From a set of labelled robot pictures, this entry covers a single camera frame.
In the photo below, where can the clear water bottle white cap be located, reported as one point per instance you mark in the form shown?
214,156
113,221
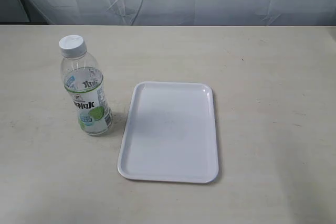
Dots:
83,80

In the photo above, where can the white rectangular plastic tray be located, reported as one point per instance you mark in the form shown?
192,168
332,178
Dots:
170,134

